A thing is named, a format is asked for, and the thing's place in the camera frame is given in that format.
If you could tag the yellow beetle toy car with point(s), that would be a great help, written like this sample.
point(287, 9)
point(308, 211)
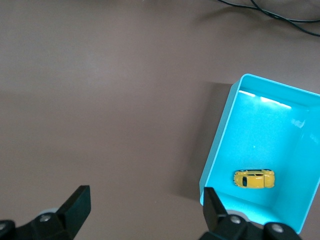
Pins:
point(255, 180)

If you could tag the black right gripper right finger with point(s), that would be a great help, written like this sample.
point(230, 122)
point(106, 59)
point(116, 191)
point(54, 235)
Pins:
point(215, 215)

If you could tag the turquoise plastic bin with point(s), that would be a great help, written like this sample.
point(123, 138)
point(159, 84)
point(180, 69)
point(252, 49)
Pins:
point(262, 137)

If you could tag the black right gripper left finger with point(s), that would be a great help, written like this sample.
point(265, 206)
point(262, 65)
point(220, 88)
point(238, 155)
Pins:
point(73, 212)

